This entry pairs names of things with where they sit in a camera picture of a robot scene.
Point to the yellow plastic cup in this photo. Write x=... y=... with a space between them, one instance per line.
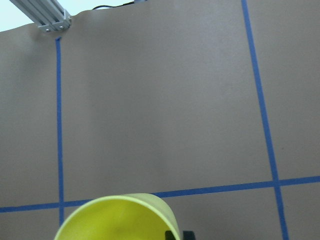
x=135 y=216

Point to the aluminium frame post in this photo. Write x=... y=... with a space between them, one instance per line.
x=48 y=15

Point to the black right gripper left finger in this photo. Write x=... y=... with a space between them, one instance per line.
x=169 y=235

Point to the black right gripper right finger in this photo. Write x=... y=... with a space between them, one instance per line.
x=189 y=235

